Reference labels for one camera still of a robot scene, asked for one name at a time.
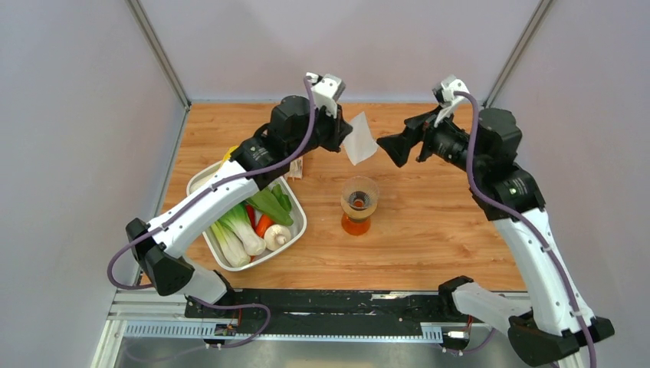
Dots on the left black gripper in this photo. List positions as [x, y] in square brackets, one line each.
[339, 129]

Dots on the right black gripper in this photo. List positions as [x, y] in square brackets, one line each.
[398, 146]

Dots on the white paper coffee filter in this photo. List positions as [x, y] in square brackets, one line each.
[360, 144]

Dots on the orange glass carafe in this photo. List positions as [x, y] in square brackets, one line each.
[354, 226]

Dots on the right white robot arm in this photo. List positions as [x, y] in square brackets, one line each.
[554, 323]

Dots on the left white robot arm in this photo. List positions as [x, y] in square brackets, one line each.
[297, 126]

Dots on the green leafy vegetable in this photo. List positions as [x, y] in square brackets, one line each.
[267, 204]

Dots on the white vegetable tray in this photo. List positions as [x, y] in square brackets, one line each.
[297, 214]

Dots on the yellow napa cabbage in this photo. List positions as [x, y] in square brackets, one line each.
[229, 152]

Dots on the orange carrot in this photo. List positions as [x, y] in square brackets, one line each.
[264, 223]

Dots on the red chili pepper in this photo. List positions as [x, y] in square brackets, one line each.
[251, 215]

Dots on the white mushroom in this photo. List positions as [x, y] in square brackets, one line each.
[276, 236]

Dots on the green bok choy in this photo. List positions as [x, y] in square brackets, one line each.
[237, 221]

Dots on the pale bok choy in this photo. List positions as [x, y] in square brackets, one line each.
[230, 245]

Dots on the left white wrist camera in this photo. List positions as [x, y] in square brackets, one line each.
[326, 90]

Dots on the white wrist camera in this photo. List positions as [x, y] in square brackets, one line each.
[326, 90]
[449, 94]

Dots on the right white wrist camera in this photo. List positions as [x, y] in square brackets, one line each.
[449, 94]

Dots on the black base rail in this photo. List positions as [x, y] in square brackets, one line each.
[330, 312]

